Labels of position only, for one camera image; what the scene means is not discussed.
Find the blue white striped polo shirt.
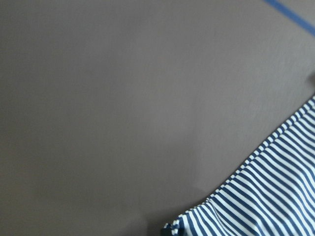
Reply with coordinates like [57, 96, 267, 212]
[163, 98, 315, 236]

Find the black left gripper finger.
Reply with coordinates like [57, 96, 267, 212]
[160, 228, 184, 236]

